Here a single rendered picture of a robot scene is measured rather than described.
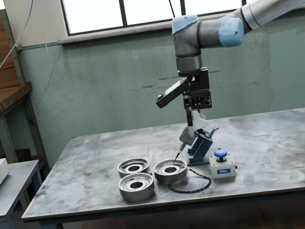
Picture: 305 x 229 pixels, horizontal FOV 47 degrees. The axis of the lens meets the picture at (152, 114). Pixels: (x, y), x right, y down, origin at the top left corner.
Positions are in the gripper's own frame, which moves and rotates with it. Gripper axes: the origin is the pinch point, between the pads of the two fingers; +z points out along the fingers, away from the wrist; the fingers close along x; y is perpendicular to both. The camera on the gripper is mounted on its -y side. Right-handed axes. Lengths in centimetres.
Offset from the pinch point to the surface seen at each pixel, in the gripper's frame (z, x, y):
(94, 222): 38, 12, -41
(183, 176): 11.0, -7.1, -3.6
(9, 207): 25, 8, -71
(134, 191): 9.0, -15.8, -17.8
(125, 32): -20, 148, -35
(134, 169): 11.5, 2.1, -19.8
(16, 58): -13, 143, -116
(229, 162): 8.6, -5.8, 10.7
